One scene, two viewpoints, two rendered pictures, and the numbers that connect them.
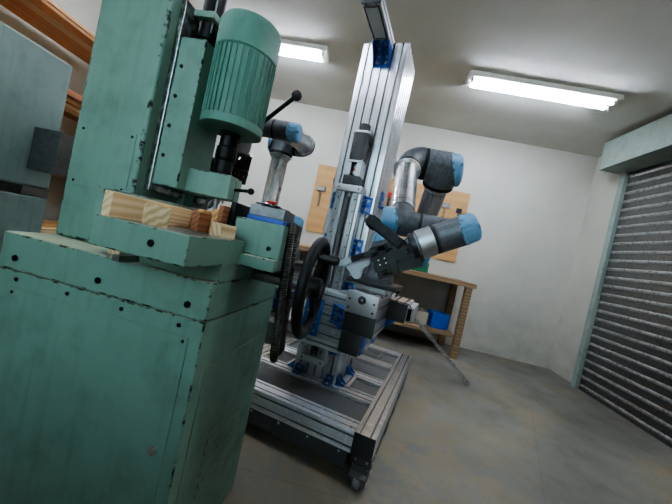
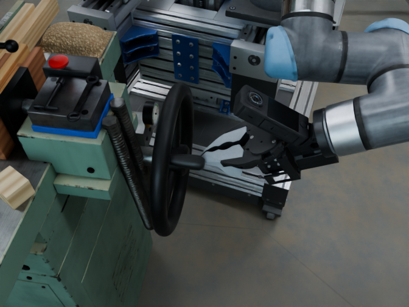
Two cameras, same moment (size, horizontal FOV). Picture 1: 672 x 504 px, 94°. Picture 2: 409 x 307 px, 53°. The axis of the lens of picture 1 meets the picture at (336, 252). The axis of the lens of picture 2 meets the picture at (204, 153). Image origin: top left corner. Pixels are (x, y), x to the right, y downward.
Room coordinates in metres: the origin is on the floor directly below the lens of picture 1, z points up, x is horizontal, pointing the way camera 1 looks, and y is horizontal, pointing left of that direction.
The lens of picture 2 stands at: (0.39, -0.01, 1.41)
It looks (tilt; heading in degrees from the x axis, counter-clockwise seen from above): 50 degrees down; 0
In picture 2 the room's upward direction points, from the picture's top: straight up
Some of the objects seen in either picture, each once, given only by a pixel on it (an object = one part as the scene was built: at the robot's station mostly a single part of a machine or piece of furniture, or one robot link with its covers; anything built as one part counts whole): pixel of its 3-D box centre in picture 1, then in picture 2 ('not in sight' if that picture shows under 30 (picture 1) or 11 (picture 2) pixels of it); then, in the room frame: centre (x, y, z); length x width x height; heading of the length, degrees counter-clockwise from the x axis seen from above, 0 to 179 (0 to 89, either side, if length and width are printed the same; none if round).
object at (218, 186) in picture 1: (213, 188); not in sight; (0.94, 0.40, 1.03); 0.14 x 0.07 x 0.09; 81
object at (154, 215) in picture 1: (156, 215); not in sight; (0.63, 0.37, 0.92); 0.05 x 0.04 x 0.04; 39
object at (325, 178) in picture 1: (386, 212); not in sight; (4.10, -0.53, 1.50); 2.00 x 0.04 x 0.90; 85
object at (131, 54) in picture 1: (141, 129); not in sight; (0.97, 0.67, 1.16); 0.22 x 0.22 x 0.72; 81
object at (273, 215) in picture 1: (273, 214); (72, 92); (0.87, 0.19, 0.99); 0.13 x 0.11 x 0.06; 171
